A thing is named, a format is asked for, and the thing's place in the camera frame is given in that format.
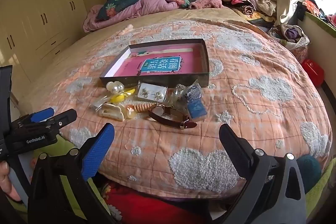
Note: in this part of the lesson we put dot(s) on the teal round cushion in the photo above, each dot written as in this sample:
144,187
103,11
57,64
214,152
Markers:
311,169

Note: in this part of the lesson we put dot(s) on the orange checked blanket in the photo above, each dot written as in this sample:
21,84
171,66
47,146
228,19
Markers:
236,69

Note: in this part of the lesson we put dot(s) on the pile of clothes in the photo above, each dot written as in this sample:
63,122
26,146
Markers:
249,1

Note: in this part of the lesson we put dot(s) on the pink book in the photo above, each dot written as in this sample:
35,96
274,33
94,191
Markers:
131,66

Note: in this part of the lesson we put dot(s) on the small clear plastic bag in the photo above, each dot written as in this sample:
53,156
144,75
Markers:
97,105

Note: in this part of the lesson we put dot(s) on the shallow cardboard box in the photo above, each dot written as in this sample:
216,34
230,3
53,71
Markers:
168,81

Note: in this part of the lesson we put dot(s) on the cream claw hair clip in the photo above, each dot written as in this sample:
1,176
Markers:
110,111

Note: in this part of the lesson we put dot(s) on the small peach cloth piece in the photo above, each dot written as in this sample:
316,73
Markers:
128,27

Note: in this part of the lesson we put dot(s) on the bagged yellow ornament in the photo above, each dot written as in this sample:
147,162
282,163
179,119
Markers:
118,98

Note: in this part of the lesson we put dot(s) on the earring card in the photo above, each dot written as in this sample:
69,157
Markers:
151,91

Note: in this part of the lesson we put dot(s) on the dark maroon hair clip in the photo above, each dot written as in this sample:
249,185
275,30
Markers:
170,115

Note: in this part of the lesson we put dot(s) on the bag of clothes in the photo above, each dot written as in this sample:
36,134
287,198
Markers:
291,36

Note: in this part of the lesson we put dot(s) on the pink fuzzy garment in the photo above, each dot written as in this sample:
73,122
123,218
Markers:
207,2

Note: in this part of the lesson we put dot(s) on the clothes on window sill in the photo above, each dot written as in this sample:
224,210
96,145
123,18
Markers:
317,12

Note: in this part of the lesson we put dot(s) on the cream wardrobe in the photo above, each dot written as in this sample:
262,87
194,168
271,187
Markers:
39,11

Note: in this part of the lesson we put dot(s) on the person's left hand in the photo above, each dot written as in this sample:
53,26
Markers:
6,182

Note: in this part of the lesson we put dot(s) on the bagged dark blue ornament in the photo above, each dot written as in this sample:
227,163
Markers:
193,92

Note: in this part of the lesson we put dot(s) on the pearl hair clip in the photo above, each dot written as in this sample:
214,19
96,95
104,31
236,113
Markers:
114,87

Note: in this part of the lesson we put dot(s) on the pink quilt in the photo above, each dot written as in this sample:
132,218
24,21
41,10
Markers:
147,7

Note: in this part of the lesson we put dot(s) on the red box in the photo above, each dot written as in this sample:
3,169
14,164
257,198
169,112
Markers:
312,71

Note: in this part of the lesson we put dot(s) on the dark floral pillow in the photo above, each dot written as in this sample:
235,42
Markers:
115,1

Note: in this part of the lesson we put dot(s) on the clear bag with tassel ornament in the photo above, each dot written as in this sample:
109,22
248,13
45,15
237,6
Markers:
177,94

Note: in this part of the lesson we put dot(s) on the small blue box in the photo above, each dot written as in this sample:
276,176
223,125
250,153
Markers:
196,109

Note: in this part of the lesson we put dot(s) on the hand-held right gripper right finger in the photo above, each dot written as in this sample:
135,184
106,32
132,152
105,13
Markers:
236,145

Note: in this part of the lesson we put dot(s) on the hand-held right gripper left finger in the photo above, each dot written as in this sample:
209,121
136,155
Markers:
97,150

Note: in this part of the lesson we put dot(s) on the red floral cloth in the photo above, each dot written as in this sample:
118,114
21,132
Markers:
147,205

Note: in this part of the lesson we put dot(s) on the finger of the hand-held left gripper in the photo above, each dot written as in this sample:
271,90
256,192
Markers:
64,117
42,114

